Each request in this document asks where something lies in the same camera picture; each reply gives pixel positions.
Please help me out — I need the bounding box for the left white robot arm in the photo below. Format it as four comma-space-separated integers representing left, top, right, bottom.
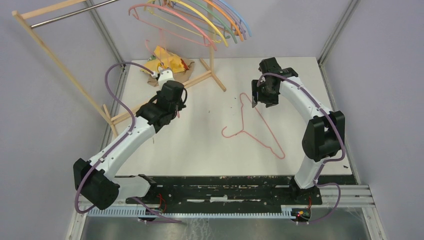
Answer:
73, 80, 187, 213

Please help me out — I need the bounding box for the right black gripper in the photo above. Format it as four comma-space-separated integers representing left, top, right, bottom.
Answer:
251, 78, 279, 108

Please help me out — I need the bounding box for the yellow hanger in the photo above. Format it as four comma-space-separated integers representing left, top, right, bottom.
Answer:
128, 0, 238, 51

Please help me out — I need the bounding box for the wooden clothes rack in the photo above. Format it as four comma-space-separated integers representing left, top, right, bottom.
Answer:
11, 0, 227, 138

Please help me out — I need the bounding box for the white slotted cable duct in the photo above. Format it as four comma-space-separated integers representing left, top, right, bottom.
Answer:
88, 206, 295, 220

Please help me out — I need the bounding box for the orange hanger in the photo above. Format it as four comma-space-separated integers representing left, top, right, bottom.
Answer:
165, 0, 245, 43

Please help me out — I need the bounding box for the purple hanger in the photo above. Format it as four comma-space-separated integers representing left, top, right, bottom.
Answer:
205, 0, 247, 42

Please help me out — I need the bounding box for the metal rack rod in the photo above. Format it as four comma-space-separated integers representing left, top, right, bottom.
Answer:
30, 0, 119, 29

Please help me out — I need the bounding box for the pink wire hanger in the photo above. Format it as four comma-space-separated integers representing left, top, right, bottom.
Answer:
144, 39, 181, 87
221, 92, 286, 160

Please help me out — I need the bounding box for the yellow garment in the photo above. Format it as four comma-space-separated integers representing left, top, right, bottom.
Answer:
144, 45, 185, 73

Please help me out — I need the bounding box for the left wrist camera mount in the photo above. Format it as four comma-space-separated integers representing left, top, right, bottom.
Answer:
151, 68, 175, 87

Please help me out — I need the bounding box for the green hanger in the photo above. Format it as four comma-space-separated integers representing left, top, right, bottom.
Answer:
158, 0, 239, 45

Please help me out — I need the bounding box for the light blue hanger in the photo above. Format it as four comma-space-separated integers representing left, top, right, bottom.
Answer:
220, 0, 252, 37

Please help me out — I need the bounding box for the pink plastic hanger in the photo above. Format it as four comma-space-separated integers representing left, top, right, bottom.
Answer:
128, 0, 229, 51

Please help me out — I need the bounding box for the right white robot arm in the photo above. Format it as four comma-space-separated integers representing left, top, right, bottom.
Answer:
251, 57, 347, 204

